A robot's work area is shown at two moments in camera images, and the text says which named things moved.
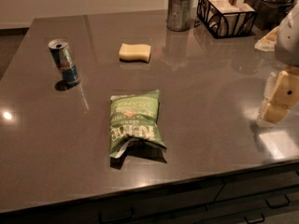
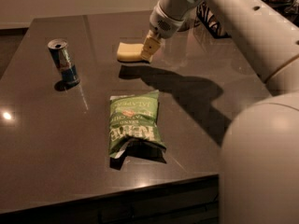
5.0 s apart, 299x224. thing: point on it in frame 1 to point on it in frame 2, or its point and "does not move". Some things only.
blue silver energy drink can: (61, 53) does not move
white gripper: (288, 44) to (163, 22)
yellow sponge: (139, 52) does not move
